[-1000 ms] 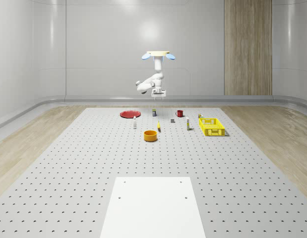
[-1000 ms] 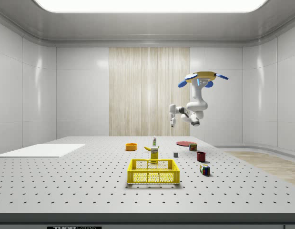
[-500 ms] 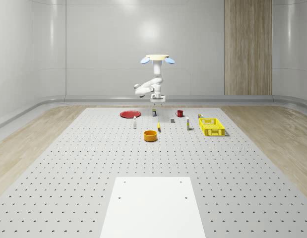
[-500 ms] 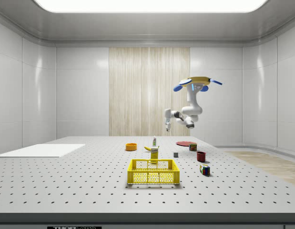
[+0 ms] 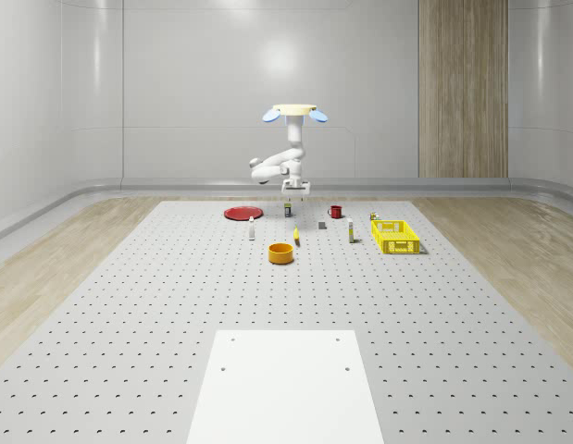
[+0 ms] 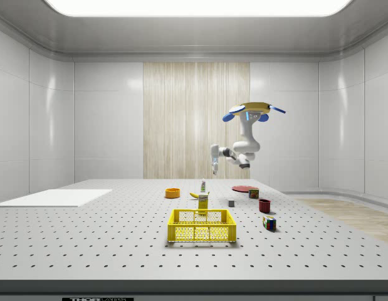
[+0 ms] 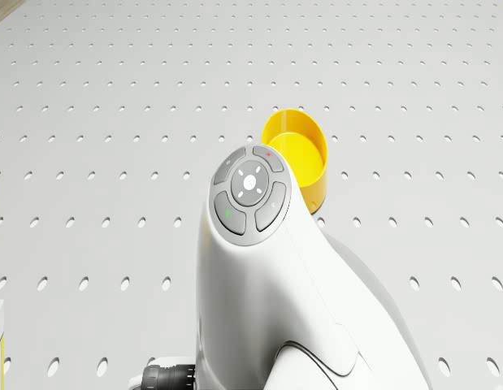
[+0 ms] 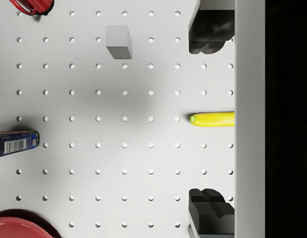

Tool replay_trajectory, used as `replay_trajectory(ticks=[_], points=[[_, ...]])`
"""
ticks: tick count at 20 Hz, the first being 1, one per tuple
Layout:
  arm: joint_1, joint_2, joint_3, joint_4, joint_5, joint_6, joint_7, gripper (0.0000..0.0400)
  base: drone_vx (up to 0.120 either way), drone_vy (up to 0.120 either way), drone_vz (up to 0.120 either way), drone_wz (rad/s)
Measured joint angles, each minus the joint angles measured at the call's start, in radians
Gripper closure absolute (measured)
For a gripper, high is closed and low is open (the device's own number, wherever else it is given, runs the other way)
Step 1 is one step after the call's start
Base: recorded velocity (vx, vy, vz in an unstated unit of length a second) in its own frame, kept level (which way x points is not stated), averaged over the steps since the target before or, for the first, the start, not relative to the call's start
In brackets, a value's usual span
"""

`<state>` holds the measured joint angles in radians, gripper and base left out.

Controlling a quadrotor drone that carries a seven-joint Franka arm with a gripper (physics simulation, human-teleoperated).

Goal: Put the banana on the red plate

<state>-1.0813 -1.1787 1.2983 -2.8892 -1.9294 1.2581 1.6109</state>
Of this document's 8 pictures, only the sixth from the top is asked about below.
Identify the red plate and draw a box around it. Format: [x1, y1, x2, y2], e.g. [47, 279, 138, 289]
[231, 185, 260, 194]

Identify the yellow carton box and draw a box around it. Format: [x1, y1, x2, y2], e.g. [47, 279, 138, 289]
[197, 193, 209, 216]

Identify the yellow basket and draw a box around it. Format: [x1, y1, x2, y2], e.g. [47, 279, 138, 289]
[167, 208, 238, 244]

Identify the puzzle cube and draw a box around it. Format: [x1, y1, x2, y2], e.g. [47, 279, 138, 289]
[262, 215, 277, 232]

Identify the white board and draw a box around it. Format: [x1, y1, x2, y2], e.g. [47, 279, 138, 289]
[0, 189, 113, 208]

